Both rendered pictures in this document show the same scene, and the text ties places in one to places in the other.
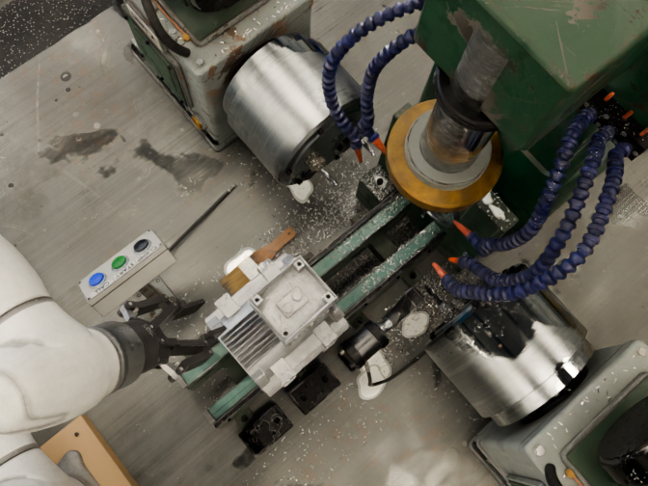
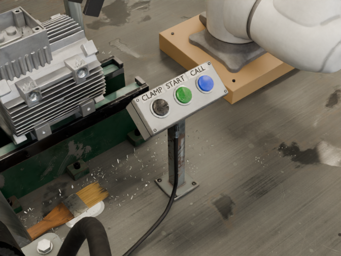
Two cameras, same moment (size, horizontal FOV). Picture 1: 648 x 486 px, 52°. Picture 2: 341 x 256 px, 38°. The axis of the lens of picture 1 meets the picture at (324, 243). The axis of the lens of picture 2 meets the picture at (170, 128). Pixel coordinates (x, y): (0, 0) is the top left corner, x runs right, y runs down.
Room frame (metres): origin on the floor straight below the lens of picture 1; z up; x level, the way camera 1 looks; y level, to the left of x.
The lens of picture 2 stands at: (0.85, 0.47, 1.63)
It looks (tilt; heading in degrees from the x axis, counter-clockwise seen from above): 45 degrees down; 192
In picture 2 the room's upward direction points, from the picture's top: 1 degrees counter-clockwise
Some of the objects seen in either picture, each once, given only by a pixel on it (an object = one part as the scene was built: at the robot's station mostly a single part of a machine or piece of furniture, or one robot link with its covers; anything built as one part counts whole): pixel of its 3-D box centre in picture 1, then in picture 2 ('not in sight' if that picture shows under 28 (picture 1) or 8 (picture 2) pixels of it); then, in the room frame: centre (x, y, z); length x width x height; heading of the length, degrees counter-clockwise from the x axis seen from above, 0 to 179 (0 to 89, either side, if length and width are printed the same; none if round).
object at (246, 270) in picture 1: (259, 259); (62, 213); (0.33, 0.14, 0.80); 0.21 x 0.05 x 0.01; 142
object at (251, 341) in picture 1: (277, 324); (37, 77); (0.17, 0.06, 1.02); 0.20 x 0.19 x 0.19; 140
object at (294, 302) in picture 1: (292, 302); (7, 46); (0.20, 0.04, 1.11); 0.12 x 0.11 x 0.07; 140
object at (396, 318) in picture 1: (401, 310); not in sight; (0.21, -0.15, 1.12); 0.04 x 0.03 x 0.26; 139
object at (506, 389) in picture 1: (516, 354); not in sight; (0.18, -0.39, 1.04); 0.41 x 0.25 x 0.25; 49
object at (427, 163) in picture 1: (461, 123); not in sight; (0.42, -0.16, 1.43); 0.18 x 0.18 x 0.48
